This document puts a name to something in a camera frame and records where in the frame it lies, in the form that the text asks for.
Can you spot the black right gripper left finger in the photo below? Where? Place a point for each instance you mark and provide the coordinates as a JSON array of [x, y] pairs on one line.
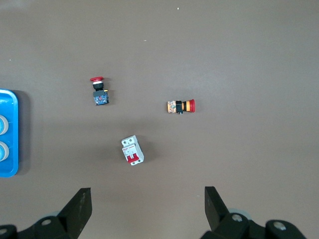
[[74, 211]]

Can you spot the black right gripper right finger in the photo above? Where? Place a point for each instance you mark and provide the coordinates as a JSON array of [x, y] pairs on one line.
[[215, 211]]

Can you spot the light blue call bell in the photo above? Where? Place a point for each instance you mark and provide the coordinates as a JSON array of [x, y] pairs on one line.
[[3, 151], [3, 124]]

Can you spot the red emergency button orange base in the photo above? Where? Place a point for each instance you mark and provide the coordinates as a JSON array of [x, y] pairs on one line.
[[187, 105]]

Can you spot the red mushroom button black base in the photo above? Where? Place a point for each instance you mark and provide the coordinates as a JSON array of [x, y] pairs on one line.
[[101, 98]]

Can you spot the blue plastic tray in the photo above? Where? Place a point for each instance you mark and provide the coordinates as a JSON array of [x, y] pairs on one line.
[[13, 99]]

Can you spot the white circuit breaker red switch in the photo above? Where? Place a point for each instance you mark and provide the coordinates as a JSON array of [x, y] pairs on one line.
[[132, 149]]

